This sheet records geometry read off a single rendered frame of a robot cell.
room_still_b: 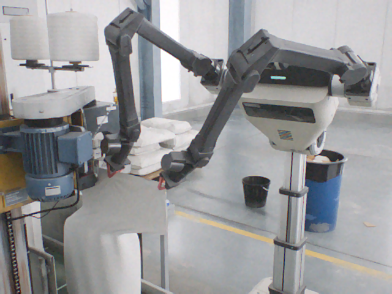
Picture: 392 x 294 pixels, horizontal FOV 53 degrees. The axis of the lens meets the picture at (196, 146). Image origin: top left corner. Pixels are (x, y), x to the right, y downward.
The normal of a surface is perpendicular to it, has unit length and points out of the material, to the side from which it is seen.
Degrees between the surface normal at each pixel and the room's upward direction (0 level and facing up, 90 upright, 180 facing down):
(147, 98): 90
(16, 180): 90
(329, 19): 90
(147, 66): 90
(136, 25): 110
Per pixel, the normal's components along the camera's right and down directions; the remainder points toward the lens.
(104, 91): 0.81, 0.14
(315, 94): -0.37, -0.62
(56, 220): -0.58, 0.20
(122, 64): 0.59, 0.58
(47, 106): 0.49, 0.23
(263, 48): -0.59, -0.25
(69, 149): -0.20, 0.24
